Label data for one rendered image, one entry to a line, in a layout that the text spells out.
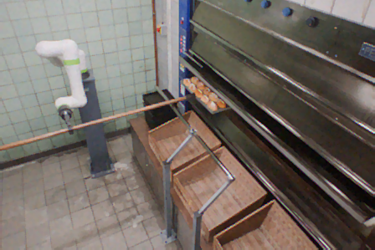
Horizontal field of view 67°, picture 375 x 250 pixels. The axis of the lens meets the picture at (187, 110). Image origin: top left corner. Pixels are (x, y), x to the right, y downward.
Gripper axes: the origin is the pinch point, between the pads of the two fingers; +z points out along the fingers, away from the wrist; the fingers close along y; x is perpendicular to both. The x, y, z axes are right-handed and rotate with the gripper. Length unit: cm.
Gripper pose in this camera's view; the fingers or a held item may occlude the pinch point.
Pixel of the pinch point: (70, 129)
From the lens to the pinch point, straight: 216.0
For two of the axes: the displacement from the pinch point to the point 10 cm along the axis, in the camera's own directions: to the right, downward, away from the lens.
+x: -8.8, 2.6, -3.9
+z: 4.7, 5.2, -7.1
